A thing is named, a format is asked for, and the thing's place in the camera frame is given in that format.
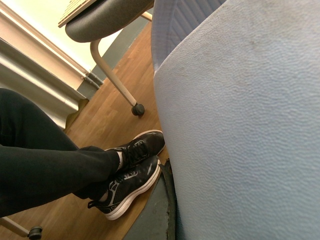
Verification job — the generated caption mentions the person's black trouser legs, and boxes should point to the person's black trouser legs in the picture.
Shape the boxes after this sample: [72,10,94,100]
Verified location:
[0,88,120,217]

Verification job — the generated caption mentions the black sneaker lower foot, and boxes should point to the black sneaker lower foot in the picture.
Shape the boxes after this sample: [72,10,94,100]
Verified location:
[87,156,161,221]

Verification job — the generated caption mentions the black sneaker upper foot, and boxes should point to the black sneaker upper foot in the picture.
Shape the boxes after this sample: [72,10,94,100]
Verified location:
[106,129,165,171]

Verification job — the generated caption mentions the grey office chair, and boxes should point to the grey office chair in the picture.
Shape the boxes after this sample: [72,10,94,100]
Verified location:
[57,0,154,116]

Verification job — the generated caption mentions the black sneaker foot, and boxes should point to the black sneaker foot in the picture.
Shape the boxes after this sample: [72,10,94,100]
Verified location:
[87,156,161,221]
[106,129,165,171]

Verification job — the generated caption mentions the white foam slipper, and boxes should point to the white foam slipper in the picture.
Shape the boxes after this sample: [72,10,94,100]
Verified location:
[151,0,320,240]

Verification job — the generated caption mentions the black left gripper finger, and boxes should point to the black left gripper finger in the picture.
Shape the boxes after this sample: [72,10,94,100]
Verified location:
[127,157,186,240]

